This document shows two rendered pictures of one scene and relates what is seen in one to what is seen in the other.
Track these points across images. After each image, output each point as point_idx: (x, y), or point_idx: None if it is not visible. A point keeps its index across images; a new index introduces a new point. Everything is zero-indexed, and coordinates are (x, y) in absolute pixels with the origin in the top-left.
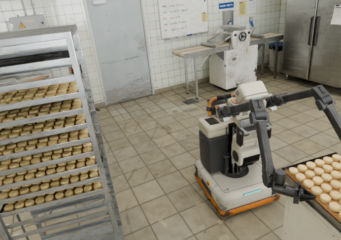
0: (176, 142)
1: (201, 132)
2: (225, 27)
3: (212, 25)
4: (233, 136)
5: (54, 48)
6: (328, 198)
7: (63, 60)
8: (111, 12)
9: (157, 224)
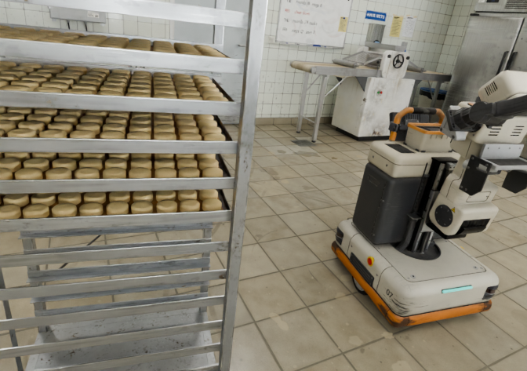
0: (288, 194)
1: (372, 168)
2: (372, 45)
3: (350, 39)
4: (448, 178)
5: None
6: None
7: None
8: None
9: (269, 321)
